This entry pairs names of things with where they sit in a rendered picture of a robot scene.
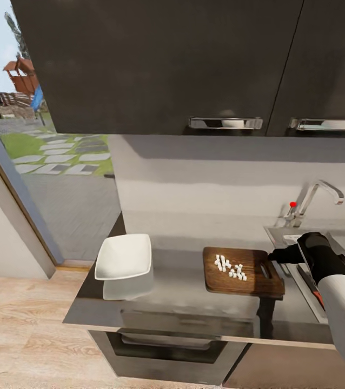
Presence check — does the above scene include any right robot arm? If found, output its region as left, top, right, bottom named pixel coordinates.
left=267, top=232, right=345, bottom=361

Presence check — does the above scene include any cutting board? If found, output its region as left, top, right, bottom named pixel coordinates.
left=203, top=247, right=286, bottom=296

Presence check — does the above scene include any parer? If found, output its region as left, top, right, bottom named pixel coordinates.
left=298, top=264, right=323, bottom=307

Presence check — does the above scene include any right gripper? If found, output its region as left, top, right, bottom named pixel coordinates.
left=267, top=246, right=305, bottom=264

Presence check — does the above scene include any bowl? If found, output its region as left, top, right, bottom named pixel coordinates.
left=95, top=234, right=151, bottom=280

